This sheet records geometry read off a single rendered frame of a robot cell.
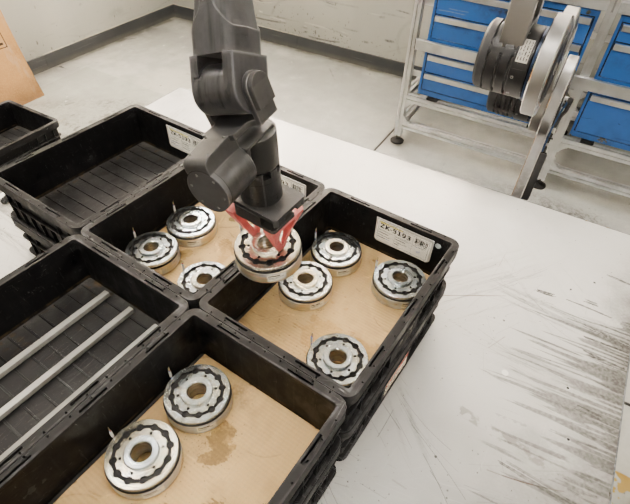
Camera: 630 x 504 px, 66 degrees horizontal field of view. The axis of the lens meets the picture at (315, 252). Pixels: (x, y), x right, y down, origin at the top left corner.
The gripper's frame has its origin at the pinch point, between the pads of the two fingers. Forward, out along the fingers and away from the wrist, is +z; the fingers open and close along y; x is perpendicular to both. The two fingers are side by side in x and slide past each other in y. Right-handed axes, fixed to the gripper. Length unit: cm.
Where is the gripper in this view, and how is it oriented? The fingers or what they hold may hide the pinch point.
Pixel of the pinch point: (268, 238)
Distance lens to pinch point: 73.6
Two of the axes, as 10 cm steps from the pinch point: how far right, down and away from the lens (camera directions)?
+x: 5.9, -6.2, 5.2
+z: 0.2, 6.5, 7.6
